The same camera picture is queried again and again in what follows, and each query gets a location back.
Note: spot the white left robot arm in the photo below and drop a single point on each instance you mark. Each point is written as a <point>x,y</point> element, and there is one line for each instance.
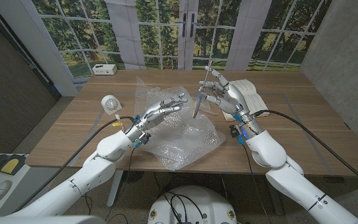
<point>110,146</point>

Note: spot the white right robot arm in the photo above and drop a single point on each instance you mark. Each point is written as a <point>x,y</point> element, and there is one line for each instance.
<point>269,149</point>

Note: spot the open paperback book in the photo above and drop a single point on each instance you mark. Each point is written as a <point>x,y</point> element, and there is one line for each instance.
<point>256,99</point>

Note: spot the white round kitchen timer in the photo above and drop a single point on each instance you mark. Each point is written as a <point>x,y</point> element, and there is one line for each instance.
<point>110,105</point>

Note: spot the white table leg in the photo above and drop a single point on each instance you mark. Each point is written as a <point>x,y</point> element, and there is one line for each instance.
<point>117,189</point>

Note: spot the white floor mat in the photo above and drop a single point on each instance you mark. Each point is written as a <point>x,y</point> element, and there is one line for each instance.
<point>19,177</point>

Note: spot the large clear bubble wrap sheet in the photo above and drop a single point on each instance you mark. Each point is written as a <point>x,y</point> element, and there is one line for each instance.
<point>182,140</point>

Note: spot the white power socket box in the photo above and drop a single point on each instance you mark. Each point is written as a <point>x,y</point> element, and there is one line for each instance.
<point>104,69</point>

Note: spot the printed forest window backdrop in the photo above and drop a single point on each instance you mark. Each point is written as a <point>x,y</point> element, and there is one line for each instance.
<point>82,31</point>

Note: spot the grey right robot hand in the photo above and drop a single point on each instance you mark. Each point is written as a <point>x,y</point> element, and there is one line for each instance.
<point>233,96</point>

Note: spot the dark brown door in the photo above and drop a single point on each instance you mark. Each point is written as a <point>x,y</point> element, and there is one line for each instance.
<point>5,93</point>

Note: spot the small clear bubble wrap piece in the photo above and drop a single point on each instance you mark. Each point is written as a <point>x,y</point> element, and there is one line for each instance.
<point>208,109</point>

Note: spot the grey table leg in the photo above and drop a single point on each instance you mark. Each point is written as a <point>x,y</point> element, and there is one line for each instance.
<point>278,205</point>

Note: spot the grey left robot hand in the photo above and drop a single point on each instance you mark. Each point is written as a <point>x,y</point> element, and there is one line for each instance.
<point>158,113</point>

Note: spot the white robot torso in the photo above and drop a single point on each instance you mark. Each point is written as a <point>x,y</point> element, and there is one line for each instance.
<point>194,205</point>

